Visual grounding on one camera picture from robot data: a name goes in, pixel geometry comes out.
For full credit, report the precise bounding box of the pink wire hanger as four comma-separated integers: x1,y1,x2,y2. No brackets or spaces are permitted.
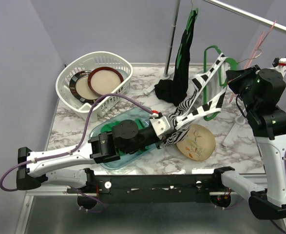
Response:
229,20,277,102

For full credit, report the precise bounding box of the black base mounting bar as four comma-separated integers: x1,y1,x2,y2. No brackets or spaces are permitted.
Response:
81,174,229,204

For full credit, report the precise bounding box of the green hanger with black top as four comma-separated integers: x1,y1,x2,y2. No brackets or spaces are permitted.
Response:
175,1,199,69

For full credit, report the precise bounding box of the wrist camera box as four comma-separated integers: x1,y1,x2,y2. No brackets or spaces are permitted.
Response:
150,110,173,137
272,58,286,77

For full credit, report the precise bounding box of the black white striped tank top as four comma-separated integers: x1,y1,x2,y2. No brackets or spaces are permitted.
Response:
163,52,229,148

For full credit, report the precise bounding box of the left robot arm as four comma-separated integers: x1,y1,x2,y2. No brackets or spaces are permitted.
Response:
16,117,173,193

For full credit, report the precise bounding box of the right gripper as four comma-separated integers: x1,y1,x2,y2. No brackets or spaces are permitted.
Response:
227,64,262,112

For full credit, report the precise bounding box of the beige bird pattern plate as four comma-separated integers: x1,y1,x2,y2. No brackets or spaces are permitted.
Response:
176,124,216,161

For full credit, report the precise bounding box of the clear blue plastic tray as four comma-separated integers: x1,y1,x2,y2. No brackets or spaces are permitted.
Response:
89,107,156,170

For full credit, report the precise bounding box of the metal clothes rack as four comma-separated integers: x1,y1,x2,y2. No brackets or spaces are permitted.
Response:
144,0,286,147

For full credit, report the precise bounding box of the green tank top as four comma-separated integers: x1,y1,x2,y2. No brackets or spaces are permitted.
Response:
100,118,148,133

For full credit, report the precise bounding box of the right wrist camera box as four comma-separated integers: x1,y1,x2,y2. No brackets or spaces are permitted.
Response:
272,58,286,77

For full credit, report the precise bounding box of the red rimmed plate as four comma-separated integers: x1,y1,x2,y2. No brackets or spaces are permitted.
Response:
88,67,124,96

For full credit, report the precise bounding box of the green hanger with striped top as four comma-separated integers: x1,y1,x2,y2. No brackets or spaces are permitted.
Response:
202,45,262,121

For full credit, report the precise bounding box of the white plastic dish basket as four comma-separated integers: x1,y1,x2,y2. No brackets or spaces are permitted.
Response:
55,51,133,120

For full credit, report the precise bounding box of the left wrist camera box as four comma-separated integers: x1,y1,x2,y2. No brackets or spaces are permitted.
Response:
150,110,173,137

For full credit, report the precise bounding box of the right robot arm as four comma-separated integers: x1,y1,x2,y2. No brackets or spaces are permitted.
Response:
211,65,286,220

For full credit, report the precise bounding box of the black rimmed plate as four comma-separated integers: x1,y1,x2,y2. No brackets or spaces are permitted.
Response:
69,70,100,105

